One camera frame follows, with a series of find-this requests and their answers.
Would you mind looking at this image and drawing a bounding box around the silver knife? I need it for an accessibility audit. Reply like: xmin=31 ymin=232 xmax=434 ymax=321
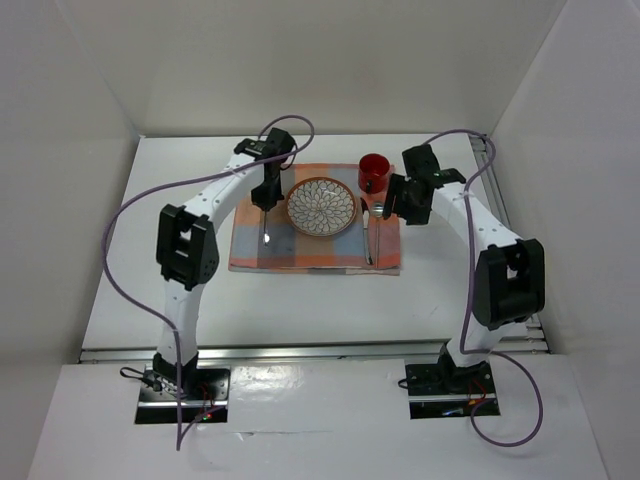
xmin=360 ymin=197 xmax=373 ymax=266

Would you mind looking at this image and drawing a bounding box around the checkered orange grey cloth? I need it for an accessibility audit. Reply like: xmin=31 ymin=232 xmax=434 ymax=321
xmin=228 ymin=163 xmax=401 ymax=276

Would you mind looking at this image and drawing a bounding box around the red mug black handle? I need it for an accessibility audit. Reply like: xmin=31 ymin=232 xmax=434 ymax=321
xmin=358 ymin=153 xmax=391 ymax=194

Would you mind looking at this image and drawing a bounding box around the patterned ceramic plate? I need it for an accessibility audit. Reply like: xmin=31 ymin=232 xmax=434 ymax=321
xmin=285 ymin=177 xmax=358 ymax=237

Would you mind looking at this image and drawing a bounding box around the silver fork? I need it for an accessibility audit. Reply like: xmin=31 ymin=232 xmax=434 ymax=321
xmin=262 ymin=210 xmax=271 ymax=247

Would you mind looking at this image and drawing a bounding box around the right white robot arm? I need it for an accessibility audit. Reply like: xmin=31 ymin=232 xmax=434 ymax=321
xmin=383 ymin=145 xmax=545 ymax=392

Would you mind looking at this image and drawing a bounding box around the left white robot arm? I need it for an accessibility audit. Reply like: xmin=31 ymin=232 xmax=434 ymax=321
xmin=153 ymin=128 xmax=296 ymax=399

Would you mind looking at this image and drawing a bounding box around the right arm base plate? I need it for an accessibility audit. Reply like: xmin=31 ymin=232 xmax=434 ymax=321
xmin=397 ymin=363 xmax=500 ymax=420

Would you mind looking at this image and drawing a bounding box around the aluminium frame rail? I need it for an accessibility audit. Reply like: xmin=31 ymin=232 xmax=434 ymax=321
xmin=78 ymin=133 xmax=551 ymax=364

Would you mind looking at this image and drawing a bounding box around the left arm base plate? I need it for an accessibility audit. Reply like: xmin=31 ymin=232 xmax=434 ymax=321
xmin=133 ymin=367 xmax=231 ymax=425

